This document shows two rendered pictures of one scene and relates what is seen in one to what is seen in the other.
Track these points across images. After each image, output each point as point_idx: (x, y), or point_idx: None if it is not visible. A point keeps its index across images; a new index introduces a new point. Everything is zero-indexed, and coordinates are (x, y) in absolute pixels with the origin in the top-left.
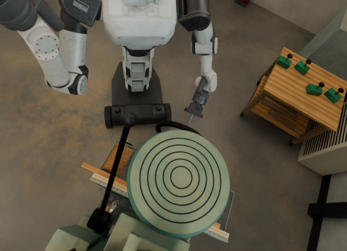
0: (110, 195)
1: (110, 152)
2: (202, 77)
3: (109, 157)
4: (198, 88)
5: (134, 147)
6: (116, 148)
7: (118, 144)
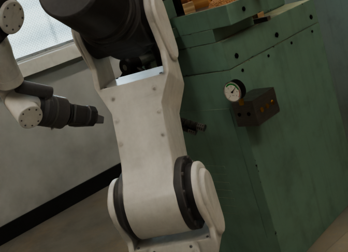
0: (253, 18)
1: None
2: (24, 82)
3: None
4: (47, 86)
5: (202, 11)
6: None
7: (223, 3)
